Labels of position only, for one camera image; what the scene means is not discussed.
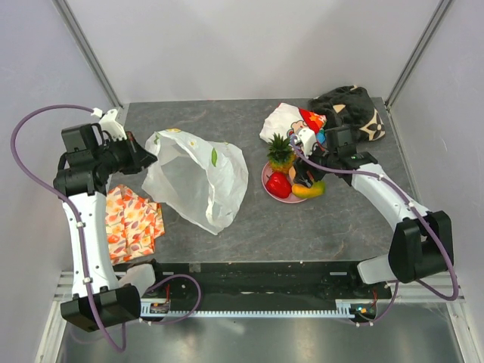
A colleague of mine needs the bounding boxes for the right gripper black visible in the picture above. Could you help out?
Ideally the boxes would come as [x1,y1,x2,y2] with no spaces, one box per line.
[292,139,337,188]

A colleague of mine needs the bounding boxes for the fake yellow fruit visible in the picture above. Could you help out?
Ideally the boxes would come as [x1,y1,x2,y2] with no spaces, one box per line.
[292,180,326,199]

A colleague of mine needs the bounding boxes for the fake pineapple green crown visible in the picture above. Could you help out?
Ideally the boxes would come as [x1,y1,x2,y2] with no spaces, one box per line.
[267,133,296,175]

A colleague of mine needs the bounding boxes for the red fake bell pepper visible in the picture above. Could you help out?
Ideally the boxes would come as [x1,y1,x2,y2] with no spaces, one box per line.
[265,172,292,199]

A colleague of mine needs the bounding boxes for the white plastic bag fruit print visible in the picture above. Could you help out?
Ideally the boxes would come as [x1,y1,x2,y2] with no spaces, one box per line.
[142,129,249,235]

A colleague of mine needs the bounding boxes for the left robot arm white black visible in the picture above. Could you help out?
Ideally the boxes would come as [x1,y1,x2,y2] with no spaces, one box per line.
[53,121,166,332]

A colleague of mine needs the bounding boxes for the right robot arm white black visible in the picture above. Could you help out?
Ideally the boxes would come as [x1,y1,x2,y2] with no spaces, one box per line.
[290,126,458,298]

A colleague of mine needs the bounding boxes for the white cartoon print cloth bag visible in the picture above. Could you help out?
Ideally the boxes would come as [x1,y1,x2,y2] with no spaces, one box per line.
[259,103,327,143]

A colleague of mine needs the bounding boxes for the black beige patterned cloth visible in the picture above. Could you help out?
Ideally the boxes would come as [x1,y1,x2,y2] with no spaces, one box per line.
[308,85,386,143]

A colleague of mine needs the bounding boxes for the orange floral cloth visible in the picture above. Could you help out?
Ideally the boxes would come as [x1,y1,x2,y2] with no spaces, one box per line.
[105,185,165,265]

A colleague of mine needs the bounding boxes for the pink plate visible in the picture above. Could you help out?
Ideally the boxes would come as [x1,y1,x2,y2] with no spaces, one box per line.
[261,163,306,204]

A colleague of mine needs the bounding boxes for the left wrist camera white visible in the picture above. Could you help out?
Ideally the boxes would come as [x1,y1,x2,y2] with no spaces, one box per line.
[91,107,128,141]

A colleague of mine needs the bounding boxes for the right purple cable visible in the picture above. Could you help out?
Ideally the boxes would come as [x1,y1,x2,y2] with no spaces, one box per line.
[288,132,461,328]

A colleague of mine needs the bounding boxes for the purple cable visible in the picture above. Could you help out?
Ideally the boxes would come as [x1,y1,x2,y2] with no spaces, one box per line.
[10,104,205,353]
[288,132,461,328]

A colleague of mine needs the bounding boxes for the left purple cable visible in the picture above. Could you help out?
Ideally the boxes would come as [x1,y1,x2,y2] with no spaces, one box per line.
[10,104,205,353]

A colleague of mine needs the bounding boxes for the grey slotted cable duct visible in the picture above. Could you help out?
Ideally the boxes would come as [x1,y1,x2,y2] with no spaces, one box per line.
[141,299,355,318]

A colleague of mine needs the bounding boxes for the right aluminium frame post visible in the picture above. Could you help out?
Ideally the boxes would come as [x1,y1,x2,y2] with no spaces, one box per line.
[385,0,455,111]

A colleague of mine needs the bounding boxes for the aluminium frame post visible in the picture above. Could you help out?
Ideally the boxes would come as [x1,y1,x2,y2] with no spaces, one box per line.
[385,0,455,111]
[51,0,124,108]

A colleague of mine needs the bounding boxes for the left aluminium frame post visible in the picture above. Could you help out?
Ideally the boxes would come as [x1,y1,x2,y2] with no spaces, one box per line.
[51,0,124,108]

